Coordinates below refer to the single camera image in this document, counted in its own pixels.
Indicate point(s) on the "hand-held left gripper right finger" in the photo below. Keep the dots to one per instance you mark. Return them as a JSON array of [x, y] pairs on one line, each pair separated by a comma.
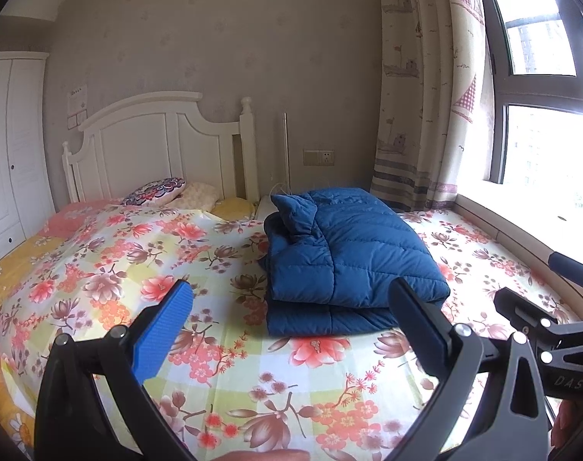
[[418, 326]]

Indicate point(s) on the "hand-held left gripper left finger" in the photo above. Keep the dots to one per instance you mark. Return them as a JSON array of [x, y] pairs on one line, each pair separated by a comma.
[[164, 326]]

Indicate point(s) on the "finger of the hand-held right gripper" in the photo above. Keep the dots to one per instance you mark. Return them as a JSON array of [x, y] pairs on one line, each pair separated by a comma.
[[522, 309], [572, 269]]

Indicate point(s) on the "blue puffer jacket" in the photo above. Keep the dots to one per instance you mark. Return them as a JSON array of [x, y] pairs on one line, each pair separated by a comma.
[[358, 249]]

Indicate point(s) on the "person's right hand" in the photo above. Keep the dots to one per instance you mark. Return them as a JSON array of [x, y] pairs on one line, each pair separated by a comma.
[[567, 422]]

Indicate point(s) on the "white windowsill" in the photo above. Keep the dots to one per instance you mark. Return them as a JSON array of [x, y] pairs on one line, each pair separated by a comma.
[[522, 221]]

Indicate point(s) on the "floral quilt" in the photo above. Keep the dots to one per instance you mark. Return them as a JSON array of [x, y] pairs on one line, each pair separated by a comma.
[[224, 273]]

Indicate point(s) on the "purple patterned pillow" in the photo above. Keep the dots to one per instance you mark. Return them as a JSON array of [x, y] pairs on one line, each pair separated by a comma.
[[154, 191]]

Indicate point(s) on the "cream pillow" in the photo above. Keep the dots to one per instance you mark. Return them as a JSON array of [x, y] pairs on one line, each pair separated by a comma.
[[200, 194]]

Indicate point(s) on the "yellow pillow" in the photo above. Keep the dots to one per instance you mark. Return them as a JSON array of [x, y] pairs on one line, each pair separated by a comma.
[[233, 207]]

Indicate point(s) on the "pink pillow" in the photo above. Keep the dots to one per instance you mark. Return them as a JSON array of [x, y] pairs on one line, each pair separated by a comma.
[[75, 216]]

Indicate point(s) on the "yellow bedsheet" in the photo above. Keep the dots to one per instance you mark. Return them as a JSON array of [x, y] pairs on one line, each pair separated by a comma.
[[22, 259]]

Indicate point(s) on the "dark framed window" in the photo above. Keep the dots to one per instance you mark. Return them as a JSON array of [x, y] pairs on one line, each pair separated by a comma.
[[498, 129]]

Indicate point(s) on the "white bed headboard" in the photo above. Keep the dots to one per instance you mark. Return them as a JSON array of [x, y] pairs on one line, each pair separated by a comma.
[[137, 153]]

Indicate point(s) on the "white slim stand lamp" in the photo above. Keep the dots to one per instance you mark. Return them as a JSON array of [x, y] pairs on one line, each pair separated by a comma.
[[286, 153]]

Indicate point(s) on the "white wardrobe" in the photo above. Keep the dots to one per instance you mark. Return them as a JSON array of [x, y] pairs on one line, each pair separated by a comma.
[[12, 153]]

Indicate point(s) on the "printed beige curtain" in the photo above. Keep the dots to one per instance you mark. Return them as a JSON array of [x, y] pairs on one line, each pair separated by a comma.
[[426, 81]]

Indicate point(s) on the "beige wall socket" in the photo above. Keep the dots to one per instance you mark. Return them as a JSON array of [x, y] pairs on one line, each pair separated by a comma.
[[318, 157]]

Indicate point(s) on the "wall switch panel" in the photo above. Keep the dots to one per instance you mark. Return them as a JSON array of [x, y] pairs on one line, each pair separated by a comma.
[[76, 121]]

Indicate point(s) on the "wall paper notice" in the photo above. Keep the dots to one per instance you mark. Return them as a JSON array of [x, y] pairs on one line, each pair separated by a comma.
[[78, 100]]

